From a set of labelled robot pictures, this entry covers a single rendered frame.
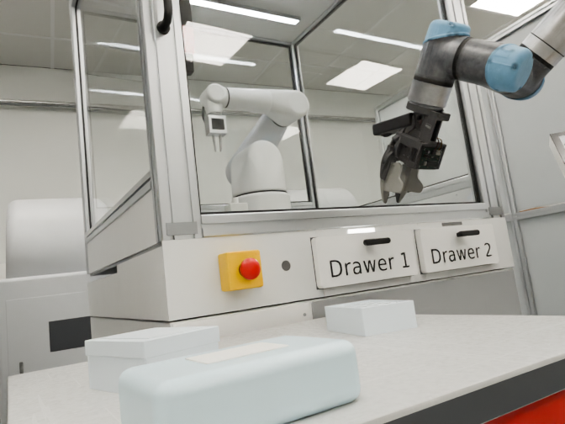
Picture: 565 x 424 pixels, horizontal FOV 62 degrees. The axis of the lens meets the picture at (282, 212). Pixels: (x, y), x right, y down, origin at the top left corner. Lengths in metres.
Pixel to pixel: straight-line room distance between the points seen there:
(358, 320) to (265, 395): 0.38
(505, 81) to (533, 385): 0.56
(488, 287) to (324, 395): 1.11
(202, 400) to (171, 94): 0.75
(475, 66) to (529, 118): 1.98
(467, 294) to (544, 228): 1.51
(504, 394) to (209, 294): 0.61
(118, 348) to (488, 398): 0.33
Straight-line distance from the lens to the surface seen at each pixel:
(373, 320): 0.67
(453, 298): 1.30
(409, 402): 0.35
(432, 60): 0.94
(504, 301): 1.47
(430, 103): 0.94
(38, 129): 4.32
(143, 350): 0.46
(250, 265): 0.86
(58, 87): 4.46
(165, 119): 0.94
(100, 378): 0.55
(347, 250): 1.05
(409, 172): 1.03
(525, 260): 2.88
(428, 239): 1.23
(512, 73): 0.88
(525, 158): 2.86
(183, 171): 0.92
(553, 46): 1.01
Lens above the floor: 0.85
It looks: 8 degrees up
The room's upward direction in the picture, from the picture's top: 7 degrees counter-clockwise
